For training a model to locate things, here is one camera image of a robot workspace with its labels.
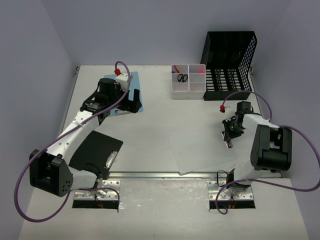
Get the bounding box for white divided organizer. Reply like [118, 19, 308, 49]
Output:
[188, 64, 206, 100]
[171, 64, 189, 100]

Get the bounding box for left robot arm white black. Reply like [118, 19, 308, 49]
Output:
[29, 73, 142, 197]

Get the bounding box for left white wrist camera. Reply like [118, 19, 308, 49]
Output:
[114, 68, 133, 90]

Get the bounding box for right white divided organizer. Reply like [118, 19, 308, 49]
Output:
[188, 64, 206, 100]

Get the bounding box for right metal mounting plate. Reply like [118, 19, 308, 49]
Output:
[207, 179, 253, 201]

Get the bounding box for aluminium rail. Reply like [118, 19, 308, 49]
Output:
[107, 170, 281, 180]

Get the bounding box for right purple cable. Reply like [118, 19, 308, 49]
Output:
[215, 90, 320, 215]

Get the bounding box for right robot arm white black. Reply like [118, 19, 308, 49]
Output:
[222, 101, 293, 197]

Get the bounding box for white clear clipboard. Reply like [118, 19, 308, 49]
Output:
[169, 127, 238, 174]

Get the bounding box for black handled scissors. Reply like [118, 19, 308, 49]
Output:
[177, 73, 189, 83]

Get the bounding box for blue clipboard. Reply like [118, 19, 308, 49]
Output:
[103, 71, 144, 117]

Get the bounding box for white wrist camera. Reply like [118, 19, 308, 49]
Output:
[114, 68, 133, 90]
[219, 105, 233, 121]

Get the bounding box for black mesh file rack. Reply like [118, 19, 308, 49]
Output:
[200, 31, 257, 101]

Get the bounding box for metal mounting plate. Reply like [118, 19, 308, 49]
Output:
[207, 179, 253, 201]
[73, 179, 121, 201]

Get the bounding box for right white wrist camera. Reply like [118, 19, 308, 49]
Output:
[219, 105, 233, 121]

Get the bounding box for left white divided organizer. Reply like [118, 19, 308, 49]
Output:
[171, 64, 189, 100]

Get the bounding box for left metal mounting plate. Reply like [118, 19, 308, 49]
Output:
[73, 179, 121, 201]

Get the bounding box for black clipboard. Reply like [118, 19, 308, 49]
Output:
[69, 131, 123, 179]

